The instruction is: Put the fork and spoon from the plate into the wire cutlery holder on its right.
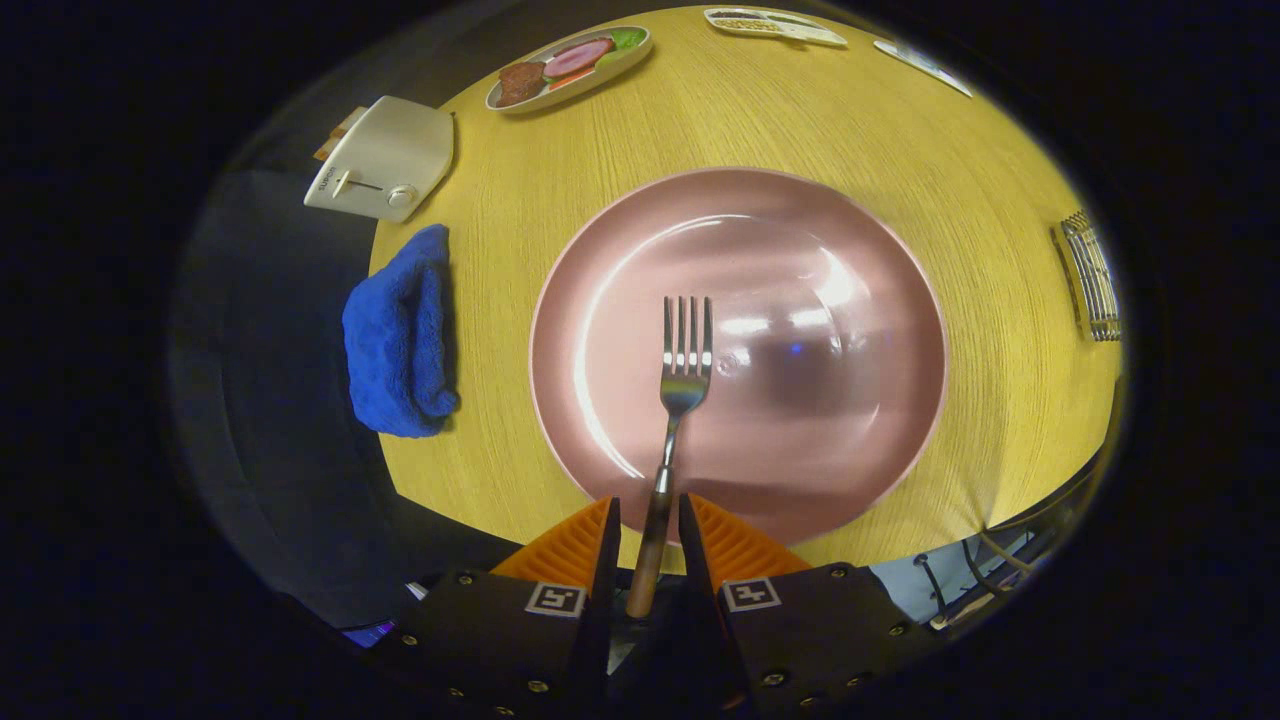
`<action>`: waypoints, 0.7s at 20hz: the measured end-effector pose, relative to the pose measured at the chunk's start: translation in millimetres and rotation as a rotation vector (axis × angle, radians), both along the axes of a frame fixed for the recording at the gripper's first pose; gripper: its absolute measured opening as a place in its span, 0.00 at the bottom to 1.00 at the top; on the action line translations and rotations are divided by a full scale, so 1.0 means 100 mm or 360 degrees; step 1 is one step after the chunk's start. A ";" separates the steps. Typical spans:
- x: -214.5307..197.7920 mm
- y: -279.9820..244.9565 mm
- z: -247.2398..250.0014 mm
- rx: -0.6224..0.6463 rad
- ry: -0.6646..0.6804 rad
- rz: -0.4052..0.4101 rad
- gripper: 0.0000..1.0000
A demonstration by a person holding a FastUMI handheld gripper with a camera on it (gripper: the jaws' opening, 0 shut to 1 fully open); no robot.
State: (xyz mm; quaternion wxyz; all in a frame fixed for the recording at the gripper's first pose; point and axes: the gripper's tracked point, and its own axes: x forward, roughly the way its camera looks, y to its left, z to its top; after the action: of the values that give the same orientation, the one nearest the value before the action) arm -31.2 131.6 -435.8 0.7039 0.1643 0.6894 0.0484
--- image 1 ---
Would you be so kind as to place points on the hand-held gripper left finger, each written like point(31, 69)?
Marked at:
point(500, 640)

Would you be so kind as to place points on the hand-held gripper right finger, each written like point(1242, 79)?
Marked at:
point(810, 640)

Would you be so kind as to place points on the blue cloth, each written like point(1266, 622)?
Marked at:
point(395, 330)

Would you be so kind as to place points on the pink plate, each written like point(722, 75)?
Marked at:
point(800, 300)

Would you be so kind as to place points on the metal drainer basket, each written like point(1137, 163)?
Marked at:
point(1092, 280)

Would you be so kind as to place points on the white toaster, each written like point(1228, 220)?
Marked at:
point(390, 150)

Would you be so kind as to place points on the brown toast slice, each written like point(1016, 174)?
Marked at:
point(340, 132)

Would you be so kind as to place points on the brown meat slice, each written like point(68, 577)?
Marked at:
point(520, 83)

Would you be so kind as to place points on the oval plate with food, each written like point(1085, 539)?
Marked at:
point(620, 68)

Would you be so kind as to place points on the white square coaster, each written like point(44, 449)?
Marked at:
point(925, 66)

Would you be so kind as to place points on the pink ham slice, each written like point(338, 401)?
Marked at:
point(578, 57)

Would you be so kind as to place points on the green lettuce leaf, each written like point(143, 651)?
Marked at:
point(628, 39)

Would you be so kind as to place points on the white divided dish with beans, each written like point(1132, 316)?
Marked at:
point(775, 25)

